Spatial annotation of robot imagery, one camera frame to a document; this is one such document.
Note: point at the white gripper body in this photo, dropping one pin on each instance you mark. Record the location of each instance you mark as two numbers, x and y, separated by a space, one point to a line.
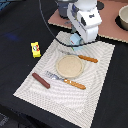
85 17

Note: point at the yellow butter box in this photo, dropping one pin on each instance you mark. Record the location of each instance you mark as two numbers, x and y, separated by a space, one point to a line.
35 50

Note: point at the brown toy sausage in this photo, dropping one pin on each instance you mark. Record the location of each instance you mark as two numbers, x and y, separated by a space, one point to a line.
41 80

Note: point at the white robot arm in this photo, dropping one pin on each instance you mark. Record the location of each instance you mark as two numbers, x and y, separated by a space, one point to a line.
85 17

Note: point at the black stove burner disc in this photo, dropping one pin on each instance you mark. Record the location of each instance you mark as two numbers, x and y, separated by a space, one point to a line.
100 5

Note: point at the grey toy pot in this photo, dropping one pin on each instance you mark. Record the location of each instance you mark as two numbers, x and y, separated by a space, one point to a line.
62 7

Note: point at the beige bowl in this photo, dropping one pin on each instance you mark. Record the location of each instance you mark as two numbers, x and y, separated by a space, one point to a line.
123 14

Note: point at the round wooden plate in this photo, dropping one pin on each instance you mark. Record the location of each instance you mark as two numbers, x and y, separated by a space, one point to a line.
69 66

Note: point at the woven beige placemat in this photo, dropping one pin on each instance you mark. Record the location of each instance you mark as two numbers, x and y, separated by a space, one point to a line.
70 103

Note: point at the knife with orange handle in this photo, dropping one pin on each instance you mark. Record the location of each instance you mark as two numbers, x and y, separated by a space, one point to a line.
81 56

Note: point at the fork with orange handle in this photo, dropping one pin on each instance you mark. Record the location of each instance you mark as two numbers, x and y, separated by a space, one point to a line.
55 77

